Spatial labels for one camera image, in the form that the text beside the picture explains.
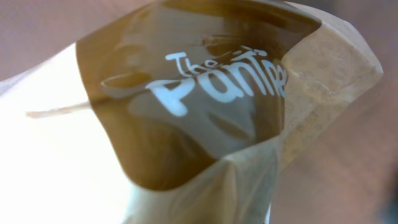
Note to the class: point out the cookie bag with barcode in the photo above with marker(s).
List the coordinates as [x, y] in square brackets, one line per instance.
[178, 112]

